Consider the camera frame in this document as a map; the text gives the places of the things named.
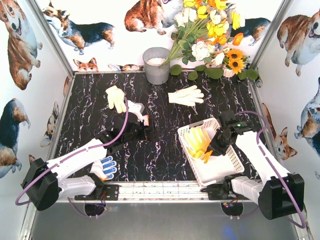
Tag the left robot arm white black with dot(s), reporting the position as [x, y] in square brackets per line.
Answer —
[82, 171]

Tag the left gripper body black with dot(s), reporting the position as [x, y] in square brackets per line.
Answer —
[122, 116]

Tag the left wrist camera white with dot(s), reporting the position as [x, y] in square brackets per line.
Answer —
[137, 109]

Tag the cream glove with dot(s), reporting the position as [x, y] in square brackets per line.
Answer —
[189, 96]
[116, 99]

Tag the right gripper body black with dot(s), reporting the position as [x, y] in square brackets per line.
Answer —
[216, 146]

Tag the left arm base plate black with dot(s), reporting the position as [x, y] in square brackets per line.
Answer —
[107, 192]

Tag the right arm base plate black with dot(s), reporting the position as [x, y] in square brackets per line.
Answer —
[219, 192]

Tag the yellow dotted white glove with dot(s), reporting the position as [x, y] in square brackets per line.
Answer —
[198, 142]

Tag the cream glove back right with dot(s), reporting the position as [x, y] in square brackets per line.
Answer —
[189, 96]

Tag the grey metal bucket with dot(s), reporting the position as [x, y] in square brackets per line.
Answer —
[155, 65]

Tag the artificial flower bouquet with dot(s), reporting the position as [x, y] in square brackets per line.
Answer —
[203, 27]

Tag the cream glove back left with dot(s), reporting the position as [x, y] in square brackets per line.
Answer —
[116, 99]

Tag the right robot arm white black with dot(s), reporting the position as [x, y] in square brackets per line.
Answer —
[280, 193]

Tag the white perforated storage basket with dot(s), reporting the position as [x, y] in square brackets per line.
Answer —
[209, 169]

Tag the sunflower pot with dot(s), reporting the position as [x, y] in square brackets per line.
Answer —
[234, 62]

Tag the blue dotted glove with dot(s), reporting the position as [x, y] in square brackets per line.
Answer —
[104, 169]
[145, 120]

